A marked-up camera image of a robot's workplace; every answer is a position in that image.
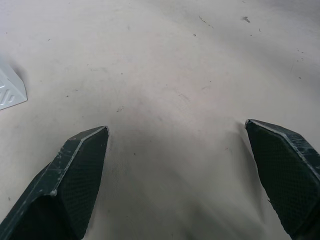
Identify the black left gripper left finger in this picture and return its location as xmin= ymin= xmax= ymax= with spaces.
xmin=0 ymin=125 xmax=110 ymax=240

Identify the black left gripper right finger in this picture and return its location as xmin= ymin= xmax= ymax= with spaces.
xmin=244 ymin=118 xmax=320 ymax=240

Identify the white plastic object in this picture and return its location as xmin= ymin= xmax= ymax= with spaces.
xmin=0 ymin=56 xmax=28 ymax=111

